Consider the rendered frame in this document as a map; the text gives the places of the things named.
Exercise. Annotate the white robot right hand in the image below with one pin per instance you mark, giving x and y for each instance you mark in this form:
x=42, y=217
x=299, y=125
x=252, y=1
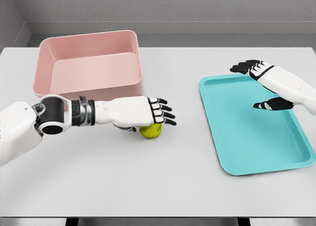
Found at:
x=276, y=80

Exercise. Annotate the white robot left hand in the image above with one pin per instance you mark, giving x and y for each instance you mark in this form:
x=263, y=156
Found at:
x=133, y=111

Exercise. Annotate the yellow-green tennis ball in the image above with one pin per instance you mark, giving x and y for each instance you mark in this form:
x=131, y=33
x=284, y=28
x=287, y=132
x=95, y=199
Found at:
x=150, y=133

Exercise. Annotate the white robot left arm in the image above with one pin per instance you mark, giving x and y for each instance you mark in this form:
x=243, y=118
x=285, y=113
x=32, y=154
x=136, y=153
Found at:
x=19, y=127

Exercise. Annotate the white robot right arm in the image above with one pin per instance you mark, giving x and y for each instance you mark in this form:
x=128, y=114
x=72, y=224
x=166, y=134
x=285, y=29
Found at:
x=307, y=97

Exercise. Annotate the pink plastic basket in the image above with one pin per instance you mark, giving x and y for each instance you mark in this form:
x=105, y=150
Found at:
x=93, y=70

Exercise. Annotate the blue plastic tray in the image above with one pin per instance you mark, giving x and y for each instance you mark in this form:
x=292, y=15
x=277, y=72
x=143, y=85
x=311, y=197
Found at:
x=256, y=142

